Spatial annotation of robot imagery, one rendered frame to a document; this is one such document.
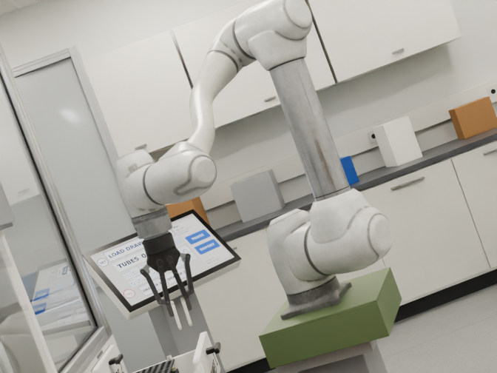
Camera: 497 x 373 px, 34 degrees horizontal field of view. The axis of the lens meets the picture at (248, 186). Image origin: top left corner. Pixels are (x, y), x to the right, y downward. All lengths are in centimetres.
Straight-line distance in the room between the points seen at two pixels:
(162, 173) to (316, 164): 48
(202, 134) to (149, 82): 343
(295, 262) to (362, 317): 24
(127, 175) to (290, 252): 56
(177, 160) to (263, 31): 50
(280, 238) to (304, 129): 32
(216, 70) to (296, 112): 25
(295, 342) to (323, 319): 10
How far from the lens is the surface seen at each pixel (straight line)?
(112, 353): 251
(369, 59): 545
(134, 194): 193
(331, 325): 220
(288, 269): 228
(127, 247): 306
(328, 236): 214
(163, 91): 534
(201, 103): 207
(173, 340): 307
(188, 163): 180
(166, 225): 197
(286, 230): 226
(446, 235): 519
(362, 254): 212
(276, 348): 225
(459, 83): 596
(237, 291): 503
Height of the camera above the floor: 134
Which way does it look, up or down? 2 degrees down
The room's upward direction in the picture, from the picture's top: 20 degrees counter-clockwise
